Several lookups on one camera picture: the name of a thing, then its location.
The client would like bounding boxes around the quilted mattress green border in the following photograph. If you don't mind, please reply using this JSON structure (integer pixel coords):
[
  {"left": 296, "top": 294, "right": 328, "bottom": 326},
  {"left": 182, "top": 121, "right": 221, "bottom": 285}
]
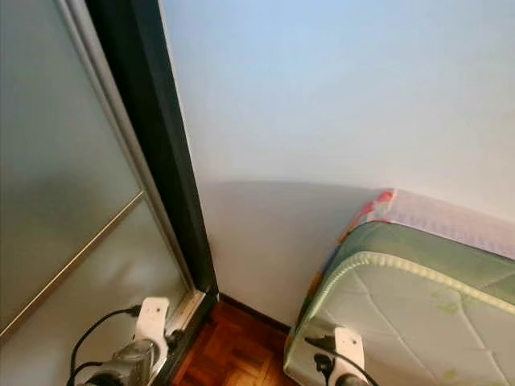
[{"left": 283, "top": 221, "right": 515, "bottom": 386}]

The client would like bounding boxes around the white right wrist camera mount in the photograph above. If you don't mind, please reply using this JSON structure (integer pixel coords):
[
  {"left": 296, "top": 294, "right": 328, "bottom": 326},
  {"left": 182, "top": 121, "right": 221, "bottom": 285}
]
[{"left": 332, "top": 326, "right": 365, "bottom": 384}]

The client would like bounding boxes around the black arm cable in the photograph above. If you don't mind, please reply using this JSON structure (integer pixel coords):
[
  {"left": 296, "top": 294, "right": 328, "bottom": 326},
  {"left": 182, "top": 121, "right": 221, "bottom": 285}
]
[
  {"left": 68, "top": 305, "right": 142, "bottom": 386},
  {"left": 311, "top": 354, "right": 381, "bottom": 386}
]

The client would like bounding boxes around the dark door frame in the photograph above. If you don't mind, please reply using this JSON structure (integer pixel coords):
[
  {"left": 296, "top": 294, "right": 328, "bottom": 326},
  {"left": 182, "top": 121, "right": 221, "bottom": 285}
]
[{"left": 84, "top": 0, "right": 220, "bottom": 386}]

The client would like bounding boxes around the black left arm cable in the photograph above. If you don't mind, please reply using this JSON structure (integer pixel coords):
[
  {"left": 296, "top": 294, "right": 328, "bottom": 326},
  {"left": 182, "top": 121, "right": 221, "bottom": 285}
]
[{"left": 68, "top": 305, "right": 142, "bottom": 386}]

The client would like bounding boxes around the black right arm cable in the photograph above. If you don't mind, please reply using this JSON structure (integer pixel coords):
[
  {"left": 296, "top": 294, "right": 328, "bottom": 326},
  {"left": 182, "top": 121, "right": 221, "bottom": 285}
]
[{"left": 311, "top": 354, "right": 381, "bottom": 386}]

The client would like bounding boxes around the frosted glass sliding door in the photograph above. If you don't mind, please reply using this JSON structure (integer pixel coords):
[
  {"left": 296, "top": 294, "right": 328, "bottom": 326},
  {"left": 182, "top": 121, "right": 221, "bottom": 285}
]
[{"left": 0, "top": 0, "right": 199, "bottom": 386}]

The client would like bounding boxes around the dark wooden baseboard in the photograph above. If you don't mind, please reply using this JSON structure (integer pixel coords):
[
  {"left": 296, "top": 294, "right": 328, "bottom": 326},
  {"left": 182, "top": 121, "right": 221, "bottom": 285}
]
[{"left": 219, "top": 294, "right": 293, "bottom": 332}]

